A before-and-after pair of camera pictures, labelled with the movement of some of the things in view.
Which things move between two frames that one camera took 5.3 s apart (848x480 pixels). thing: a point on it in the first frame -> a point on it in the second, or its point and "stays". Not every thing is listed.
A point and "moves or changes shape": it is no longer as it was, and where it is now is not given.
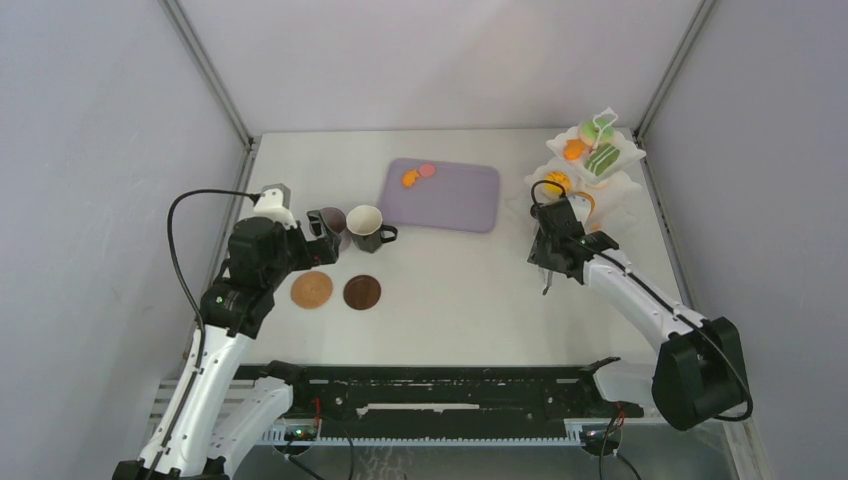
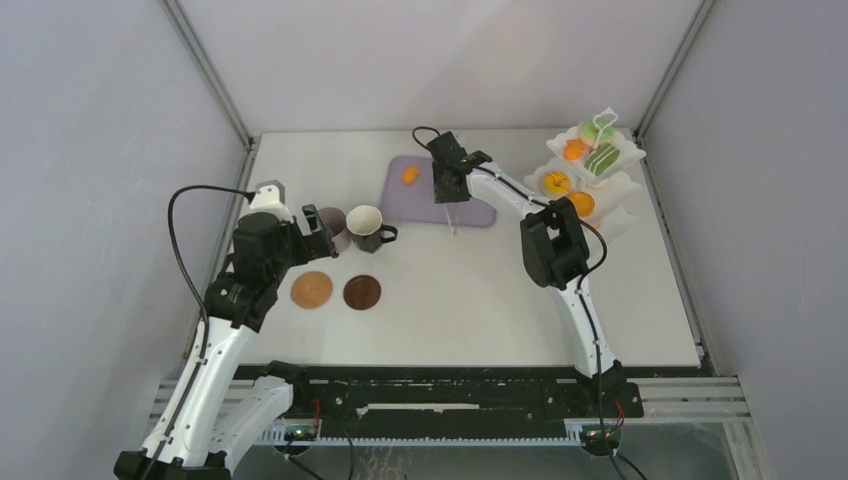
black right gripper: x=537 y=254 -> x=442 y=192
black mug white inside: x=365 y=225 stays
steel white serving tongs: x=547 y=276 moves or changes shape
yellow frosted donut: x=555 y=188 stays
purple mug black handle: x=335 y=221 stays
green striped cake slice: x=602 y=159 stays
